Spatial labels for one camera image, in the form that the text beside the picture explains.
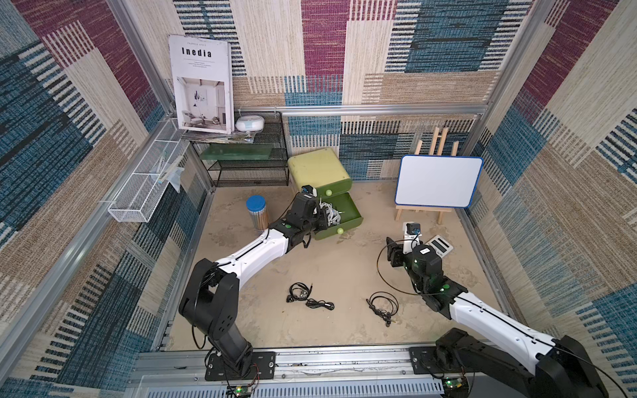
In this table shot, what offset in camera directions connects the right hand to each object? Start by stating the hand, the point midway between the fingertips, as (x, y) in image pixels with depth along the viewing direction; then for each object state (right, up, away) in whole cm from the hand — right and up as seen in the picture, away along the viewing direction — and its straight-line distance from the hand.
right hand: (397, 235), depth 82 cm
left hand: (-23, +7, +5) cm, 25 cm away
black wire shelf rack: (-51, +29, +32) cm, 67 cm away
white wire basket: (-91, +12, +8) cm, 92 cm away
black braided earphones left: (-32, -20, +5) cm, 38 cm away
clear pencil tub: (-47, +8, +5) cm, 48 cm away
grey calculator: (+22, -6, +15) cm, 27 cm away
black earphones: (-4, -26, -1) cm, 26 cm away
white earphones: (-20, +6, +14) cm, 25 cm away
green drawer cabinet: (-23, +23, +14) cm, 36 cm away
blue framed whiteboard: (+24, +19, +14) cm, 33 cm away
